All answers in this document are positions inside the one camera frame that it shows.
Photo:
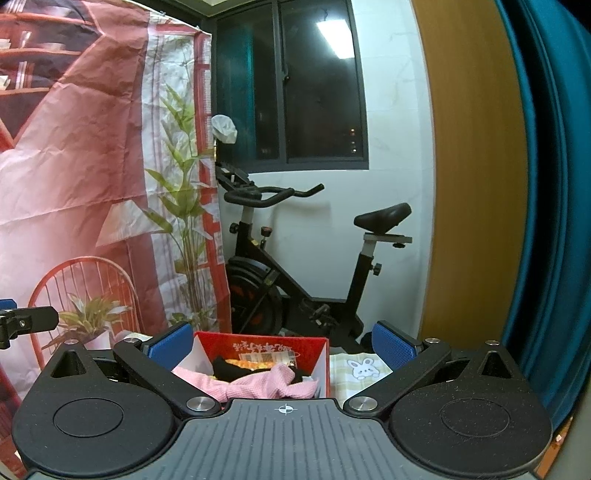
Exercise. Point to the black cloth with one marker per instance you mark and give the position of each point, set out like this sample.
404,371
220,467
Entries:
224,369

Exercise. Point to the white cloth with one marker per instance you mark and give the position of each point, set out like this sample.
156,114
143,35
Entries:
225,128

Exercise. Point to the black exercise bike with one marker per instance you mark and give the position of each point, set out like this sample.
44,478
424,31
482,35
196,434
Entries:
258,277

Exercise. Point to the orange floral soft cloth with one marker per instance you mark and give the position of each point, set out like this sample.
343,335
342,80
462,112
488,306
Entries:
251,365

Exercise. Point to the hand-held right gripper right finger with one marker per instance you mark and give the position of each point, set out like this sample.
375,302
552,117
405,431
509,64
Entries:
392,344

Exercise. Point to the teal curtain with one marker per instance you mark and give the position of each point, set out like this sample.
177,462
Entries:
554,207

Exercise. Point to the pink knitted cloth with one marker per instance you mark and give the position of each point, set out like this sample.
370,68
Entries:
258,387

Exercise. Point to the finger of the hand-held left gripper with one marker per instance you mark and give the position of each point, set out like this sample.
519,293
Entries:
7,304
27,321

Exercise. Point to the red strawberry print cardboard box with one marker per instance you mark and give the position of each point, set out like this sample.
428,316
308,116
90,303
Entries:
318,369

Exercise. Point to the wooden door panel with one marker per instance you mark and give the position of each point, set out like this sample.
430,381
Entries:
475,184

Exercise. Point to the dark framed window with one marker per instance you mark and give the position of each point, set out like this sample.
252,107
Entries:
314,92

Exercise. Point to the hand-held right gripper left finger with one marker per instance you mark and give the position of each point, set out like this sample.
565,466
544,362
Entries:
171,346

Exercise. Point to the printed wall backdrop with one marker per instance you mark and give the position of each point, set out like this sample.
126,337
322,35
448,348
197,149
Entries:
83,161

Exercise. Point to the checked bunny print tablecloth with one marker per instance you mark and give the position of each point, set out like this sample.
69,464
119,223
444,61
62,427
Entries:
341,383

